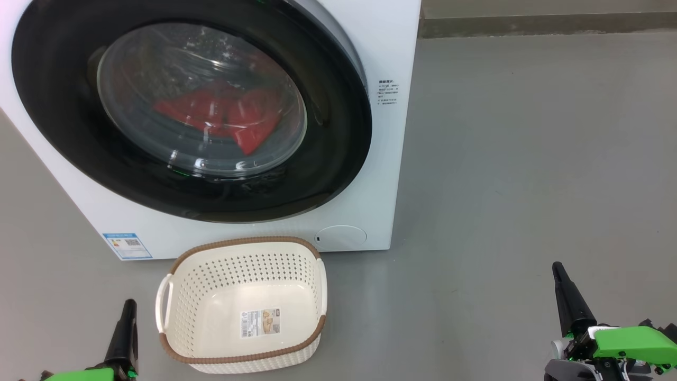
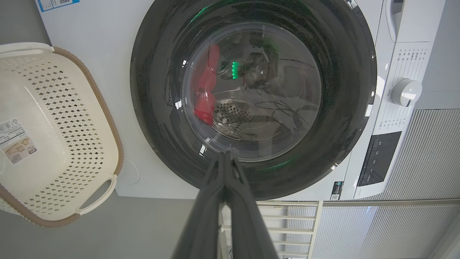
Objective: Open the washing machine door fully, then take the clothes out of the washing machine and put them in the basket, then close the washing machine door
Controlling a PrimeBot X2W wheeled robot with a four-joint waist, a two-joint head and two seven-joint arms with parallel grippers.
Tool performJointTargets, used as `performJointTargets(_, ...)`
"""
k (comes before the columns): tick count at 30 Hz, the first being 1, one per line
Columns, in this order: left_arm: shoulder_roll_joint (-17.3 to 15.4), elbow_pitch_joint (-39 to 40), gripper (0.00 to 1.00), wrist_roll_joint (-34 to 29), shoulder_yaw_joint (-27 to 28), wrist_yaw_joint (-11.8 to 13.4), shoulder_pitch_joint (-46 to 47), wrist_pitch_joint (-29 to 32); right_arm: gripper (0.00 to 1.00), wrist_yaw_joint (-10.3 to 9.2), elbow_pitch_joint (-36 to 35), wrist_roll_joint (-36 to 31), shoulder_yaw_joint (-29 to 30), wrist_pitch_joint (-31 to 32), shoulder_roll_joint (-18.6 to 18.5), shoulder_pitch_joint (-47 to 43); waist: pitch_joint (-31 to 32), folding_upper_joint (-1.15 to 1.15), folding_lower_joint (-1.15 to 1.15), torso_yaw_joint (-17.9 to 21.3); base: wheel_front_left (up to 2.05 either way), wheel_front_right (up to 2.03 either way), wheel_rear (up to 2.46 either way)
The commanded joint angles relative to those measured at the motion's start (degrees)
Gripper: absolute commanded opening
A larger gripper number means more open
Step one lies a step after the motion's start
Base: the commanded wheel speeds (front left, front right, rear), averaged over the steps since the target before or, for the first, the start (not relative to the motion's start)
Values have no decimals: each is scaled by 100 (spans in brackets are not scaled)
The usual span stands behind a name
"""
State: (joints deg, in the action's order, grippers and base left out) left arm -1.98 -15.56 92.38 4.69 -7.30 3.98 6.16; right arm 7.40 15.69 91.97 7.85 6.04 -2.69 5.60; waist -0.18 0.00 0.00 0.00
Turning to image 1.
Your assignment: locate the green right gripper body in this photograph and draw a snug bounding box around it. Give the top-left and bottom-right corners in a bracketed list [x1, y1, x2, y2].
[544, 319, 677, 381]

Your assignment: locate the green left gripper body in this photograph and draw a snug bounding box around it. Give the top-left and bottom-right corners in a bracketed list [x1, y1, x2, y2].
[42, 367, 116, 381]

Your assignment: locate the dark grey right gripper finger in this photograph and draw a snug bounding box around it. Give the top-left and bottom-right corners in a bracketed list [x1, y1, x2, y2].
[562, 267, 598, 331]
[552, 261, 582, 337]

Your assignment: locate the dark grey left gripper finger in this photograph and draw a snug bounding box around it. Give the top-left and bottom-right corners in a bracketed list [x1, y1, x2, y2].
[130, 303, 140, 377]
[104, 299, 133, 371]

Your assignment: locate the black round glass washer door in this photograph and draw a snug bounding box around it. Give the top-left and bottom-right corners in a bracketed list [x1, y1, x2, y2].
[12, 0, 372, 223]

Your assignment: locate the red cloth garment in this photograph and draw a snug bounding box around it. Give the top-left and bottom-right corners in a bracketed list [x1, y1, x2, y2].
[153, 82, 283, 156]

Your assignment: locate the printed label sticker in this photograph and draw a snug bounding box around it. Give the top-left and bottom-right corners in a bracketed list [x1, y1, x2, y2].
[241, 309, 281, 338]

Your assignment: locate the cream laundry basket brown rim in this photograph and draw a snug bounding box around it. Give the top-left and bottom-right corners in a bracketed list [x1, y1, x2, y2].
[155, 237, 328, 374]

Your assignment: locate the white front-load washing machine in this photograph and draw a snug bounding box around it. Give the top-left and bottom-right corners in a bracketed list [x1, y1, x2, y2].
[0, 0, 422, 261]

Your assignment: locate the blue energy label sticker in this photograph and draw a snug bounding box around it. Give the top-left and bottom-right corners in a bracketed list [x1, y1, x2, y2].
[103, 233, 153, 260]

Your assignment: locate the round white filter cover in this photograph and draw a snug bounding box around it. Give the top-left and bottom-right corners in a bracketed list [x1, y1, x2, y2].
[314, 225, 367, 250]

